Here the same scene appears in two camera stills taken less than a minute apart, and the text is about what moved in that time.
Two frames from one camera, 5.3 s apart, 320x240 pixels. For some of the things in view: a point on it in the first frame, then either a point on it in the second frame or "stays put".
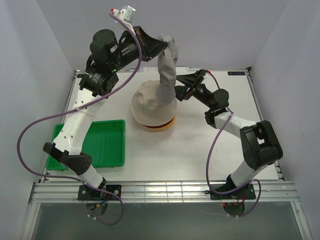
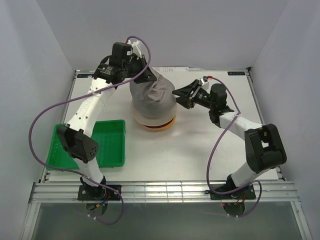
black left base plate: [86, 193] stays put
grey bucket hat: [165, 92] -> [153, 98]
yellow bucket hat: [164, 128] stays put
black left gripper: [150, 47] -> [147, 76]
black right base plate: [246, 193] stays put
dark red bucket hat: [160, 126] stays put
